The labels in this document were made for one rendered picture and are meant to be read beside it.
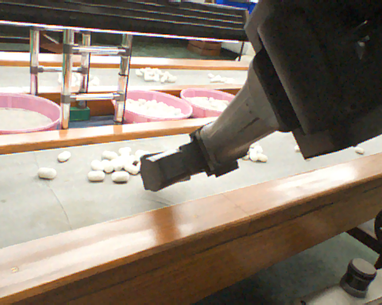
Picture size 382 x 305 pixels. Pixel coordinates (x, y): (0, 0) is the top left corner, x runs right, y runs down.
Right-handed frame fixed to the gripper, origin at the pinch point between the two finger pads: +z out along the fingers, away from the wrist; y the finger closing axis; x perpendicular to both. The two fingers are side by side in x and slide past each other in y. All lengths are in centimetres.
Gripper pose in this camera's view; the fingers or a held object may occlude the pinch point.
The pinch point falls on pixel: (144, 175)
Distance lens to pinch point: 80.8
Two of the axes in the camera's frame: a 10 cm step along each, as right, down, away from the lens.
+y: -7.7, 1.1, -6.2
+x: 2.3, 9.7, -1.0
